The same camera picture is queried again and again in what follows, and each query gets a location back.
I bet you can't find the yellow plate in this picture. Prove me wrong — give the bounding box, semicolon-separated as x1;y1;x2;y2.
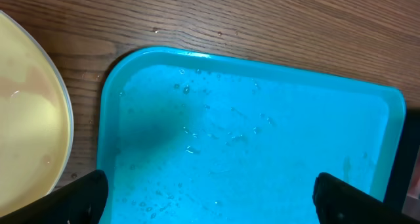
1;12;74;216

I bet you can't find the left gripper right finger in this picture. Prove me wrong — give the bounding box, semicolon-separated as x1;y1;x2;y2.
312;172;419;224

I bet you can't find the black rectangular tray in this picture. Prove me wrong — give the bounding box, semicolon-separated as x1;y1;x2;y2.
384;108;419;220

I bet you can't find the teal plastic tray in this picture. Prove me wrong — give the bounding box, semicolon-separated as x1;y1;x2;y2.
97;47;406;223

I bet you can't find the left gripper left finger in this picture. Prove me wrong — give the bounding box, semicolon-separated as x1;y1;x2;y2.
1;169;109;224

